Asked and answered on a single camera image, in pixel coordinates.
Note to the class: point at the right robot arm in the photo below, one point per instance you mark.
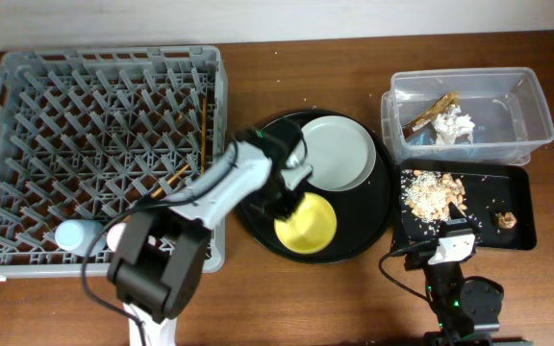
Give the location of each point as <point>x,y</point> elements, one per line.
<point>467,308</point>

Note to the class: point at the pink cup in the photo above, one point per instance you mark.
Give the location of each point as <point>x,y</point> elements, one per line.
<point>114,234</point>

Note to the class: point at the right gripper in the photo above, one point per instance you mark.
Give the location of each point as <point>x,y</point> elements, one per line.
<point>418,259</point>

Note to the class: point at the round black tray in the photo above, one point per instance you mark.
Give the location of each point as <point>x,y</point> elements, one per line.
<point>363,212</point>

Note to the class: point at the wooden chopstick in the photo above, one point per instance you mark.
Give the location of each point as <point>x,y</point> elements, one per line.
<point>203,136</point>
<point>169,181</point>

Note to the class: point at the blue cup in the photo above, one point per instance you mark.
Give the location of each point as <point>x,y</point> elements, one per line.
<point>75,236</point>

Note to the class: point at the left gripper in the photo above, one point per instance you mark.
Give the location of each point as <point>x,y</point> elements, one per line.
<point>281,214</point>

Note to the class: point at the yellow bowl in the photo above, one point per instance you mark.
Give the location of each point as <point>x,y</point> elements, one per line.
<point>311,228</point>

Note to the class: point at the gold snack wrapper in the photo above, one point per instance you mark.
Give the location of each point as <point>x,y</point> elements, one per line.
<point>448,99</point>

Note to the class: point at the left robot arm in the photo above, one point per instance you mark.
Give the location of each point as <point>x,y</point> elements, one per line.
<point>158,260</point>

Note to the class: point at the clear plastic bin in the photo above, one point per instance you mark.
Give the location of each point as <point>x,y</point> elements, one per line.
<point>506,105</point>

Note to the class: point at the grey plate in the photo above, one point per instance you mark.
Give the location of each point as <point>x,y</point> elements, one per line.
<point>341,152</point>

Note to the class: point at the brown food lump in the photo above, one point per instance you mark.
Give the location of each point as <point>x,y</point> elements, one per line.
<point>505,220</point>

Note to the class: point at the black rectangular tray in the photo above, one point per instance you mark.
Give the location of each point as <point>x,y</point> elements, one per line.
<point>490,188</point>

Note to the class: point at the food scraps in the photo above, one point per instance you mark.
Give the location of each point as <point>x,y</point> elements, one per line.
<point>430,194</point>

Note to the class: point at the white tissue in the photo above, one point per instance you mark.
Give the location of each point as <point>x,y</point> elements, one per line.
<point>451,125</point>

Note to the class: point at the grey plastic dishwasher rack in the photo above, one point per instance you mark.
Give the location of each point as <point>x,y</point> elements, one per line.
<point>85,133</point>

